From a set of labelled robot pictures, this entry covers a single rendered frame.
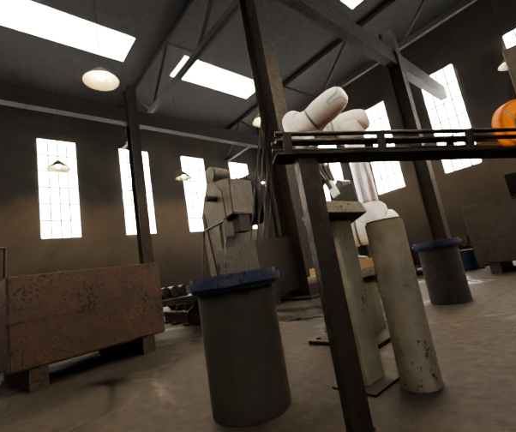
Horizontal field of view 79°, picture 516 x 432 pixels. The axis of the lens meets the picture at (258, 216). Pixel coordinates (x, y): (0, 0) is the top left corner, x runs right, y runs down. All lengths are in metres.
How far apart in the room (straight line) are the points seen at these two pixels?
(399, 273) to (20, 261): 11.51
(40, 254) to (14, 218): 1.33
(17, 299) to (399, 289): 1.93
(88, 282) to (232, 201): 4.40
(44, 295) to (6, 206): 10.15
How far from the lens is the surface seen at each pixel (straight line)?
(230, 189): 6.40
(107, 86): 7.12
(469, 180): 12.10
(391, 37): 10.16
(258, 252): 3.88
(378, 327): 1.83
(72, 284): 2.29
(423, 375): 1.13
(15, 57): 12.36
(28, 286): 2.23
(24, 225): 12.19
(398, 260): 1.07
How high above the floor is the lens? 0.42
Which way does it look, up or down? 10 degrees up
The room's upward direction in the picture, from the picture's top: 10 degrees counter-clockwise
